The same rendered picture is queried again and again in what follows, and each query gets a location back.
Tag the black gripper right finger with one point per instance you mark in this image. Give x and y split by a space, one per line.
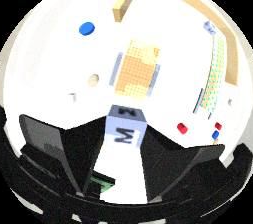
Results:
165 162

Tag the orange grid-patterned strip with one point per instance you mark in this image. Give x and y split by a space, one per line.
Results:
134 78

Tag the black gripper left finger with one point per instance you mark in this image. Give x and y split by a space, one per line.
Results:
76 148

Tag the blue cylinder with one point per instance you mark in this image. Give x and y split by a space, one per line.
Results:
86 28
215 134

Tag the light blue cube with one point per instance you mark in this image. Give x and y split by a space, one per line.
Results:
124 128

